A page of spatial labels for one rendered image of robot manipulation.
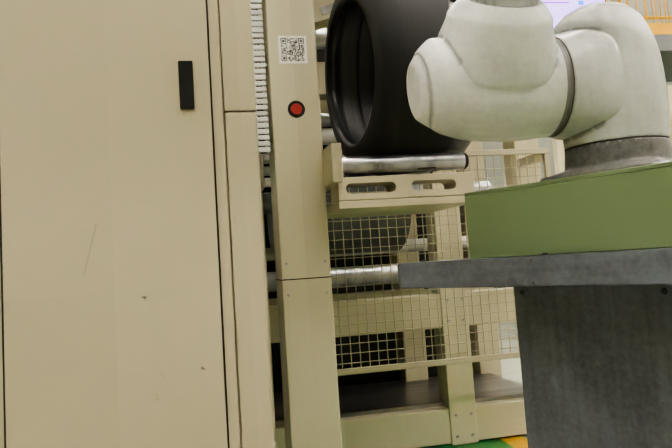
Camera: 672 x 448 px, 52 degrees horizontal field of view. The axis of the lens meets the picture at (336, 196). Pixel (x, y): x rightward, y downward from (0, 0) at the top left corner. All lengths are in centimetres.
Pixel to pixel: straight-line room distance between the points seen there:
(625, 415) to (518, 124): 42
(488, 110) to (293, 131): 88
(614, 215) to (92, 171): 72
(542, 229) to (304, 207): 90
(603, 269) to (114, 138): 70
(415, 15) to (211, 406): 107
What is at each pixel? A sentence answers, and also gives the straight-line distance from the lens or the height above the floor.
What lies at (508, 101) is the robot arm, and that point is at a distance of 101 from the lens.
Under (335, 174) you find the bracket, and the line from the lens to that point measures 168.
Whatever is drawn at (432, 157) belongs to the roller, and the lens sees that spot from 179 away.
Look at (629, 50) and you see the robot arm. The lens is 111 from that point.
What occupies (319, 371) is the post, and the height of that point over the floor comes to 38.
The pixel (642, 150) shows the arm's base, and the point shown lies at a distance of 108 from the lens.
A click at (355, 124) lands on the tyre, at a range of 218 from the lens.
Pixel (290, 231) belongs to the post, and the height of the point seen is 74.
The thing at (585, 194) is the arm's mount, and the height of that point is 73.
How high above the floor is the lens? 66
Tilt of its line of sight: 5 degrees up
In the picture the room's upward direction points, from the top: 4 degrees counter-clockwise
